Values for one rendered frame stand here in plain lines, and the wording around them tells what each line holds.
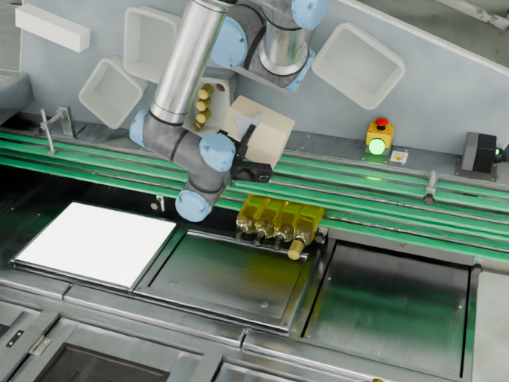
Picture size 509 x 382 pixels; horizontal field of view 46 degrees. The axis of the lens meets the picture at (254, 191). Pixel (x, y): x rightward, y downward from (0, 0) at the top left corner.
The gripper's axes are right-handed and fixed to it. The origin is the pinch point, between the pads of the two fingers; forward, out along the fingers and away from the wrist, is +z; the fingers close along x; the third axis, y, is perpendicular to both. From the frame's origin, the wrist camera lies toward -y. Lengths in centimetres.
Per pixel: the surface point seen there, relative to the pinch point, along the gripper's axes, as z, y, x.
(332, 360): -27, -43, 33
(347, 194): 18.7, -29.3, 17.7
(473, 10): 91, -42, -23
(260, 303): -14.6, -20.4, 40.1
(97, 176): 15, 49, 55
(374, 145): 25.1, -30.0, 2.6
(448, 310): 3, -68, 27
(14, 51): 49, 108, 48
